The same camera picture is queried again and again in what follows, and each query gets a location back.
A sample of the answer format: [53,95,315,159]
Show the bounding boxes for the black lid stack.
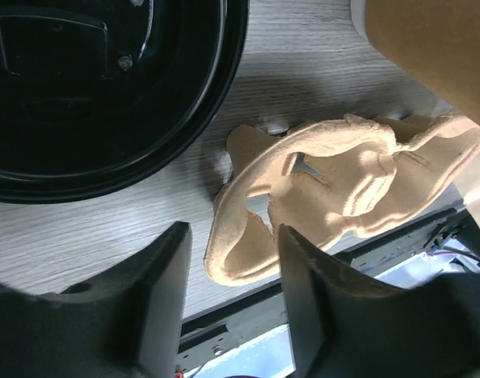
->
[0,1,249,204]

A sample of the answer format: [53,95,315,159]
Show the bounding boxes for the single brown paper cup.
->
[350,1,480,126]

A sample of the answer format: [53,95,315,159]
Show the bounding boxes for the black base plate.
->
[176,207,480,377]

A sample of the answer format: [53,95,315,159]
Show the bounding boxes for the cardboard cup carrier tray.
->
[204,114,480,287]

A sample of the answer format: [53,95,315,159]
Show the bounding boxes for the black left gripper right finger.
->
[278,225,480,377]

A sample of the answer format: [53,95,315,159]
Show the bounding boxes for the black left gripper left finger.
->
[0,221,192,377]

